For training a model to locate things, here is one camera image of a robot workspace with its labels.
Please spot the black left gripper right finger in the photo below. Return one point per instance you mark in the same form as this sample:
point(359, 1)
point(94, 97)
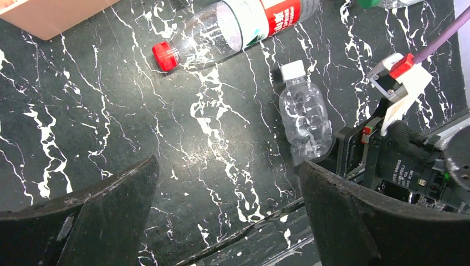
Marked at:
point(353, 225)

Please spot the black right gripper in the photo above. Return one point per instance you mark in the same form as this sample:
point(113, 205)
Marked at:
point(356, 153)

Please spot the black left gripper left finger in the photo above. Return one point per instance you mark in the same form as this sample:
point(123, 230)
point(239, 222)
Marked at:
point(101, 224)

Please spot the clear unlabelled plastic bottle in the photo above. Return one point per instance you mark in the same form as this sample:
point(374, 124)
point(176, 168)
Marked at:
point(304, 115)

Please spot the clear bottle red cap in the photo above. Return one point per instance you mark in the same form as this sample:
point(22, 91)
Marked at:
point(225, 28)

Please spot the clear bottle green cap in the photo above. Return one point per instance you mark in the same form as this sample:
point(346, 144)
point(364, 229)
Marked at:
point(387, 4)

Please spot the peach plastic desk organizer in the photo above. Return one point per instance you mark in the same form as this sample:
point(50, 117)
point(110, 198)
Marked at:
point(46, 19)

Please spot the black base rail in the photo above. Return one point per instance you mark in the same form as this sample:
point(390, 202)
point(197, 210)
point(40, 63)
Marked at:
point(282, 238)

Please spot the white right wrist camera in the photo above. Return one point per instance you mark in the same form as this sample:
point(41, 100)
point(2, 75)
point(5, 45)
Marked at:
point(401, 82)

